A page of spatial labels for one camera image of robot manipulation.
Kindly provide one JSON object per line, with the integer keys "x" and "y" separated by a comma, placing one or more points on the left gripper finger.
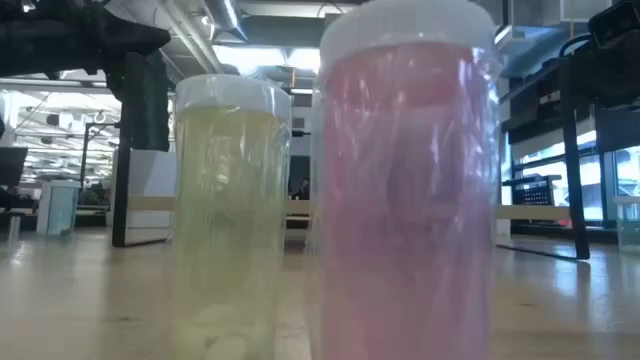
{"x": 135, "y": 35}

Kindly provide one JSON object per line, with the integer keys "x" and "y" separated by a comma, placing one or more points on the yellow medicine bottle white cap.
{"x": 230, "y": 200}

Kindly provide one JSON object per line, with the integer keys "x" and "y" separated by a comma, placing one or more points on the pink medicine bottle white cap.
{"x": 405, "y": 200}

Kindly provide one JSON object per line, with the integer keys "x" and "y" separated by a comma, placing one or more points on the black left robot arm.
{"x": 30, "y": 35}

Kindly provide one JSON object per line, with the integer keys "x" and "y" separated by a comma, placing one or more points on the green cactus plant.
{"x": 150, "y": 110}

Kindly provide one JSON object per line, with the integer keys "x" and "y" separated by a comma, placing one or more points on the black monitor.
{"x": 12, "y": 167}

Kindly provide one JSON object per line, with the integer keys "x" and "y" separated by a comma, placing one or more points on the green background plant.
{"x": 95, "y": 196}

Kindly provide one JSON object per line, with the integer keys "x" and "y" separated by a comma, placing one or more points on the black perforated cart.
{"x": 532, "y": 196}

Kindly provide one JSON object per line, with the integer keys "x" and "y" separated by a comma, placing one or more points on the silver ceiling duct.
{"x": 225, "y": 17}

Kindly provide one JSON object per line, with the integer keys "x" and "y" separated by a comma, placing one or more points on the black background gantry frame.
{"x": 85, "y": 160}

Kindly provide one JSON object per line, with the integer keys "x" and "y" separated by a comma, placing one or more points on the black frame wooden shelf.
{"x": 150, "y": 203}

